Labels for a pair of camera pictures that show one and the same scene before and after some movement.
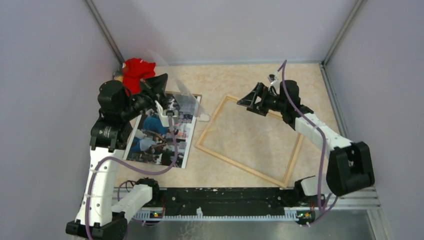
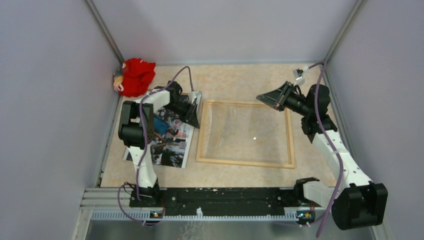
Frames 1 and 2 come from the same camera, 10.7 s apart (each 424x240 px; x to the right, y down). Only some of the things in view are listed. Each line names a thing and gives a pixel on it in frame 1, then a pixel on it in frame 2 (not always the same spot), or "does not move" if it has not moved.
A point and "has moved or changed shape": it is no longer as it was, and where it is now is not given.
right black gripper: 259,90 -> 278,98
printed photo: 152,142 does not move
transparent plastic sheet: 186,101 has moved or changed shape
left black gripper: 154,87 -> 190,115
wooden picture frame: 301,139 -> 240,162
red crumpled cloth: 134,71 does not move
